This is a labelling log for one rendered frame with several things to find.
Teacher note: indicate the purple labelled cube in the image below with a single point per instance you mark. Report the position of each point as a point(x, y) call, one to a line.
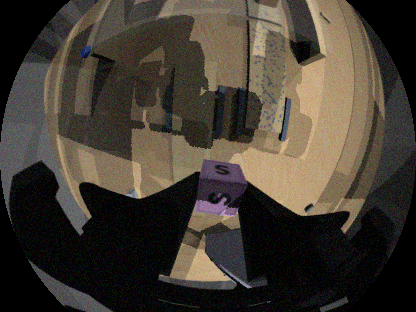
point(221, 188)

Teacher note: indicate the grey pebble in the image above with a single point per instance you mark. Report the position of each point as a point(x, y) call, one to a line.
point(309, 209)

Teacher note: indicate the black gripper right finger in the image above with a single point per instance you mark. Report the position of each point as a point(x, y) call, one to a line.
point(272, 233)

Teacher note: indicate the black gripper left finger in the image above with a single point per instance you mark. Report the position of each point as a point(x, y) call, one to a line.
point(159, 220)

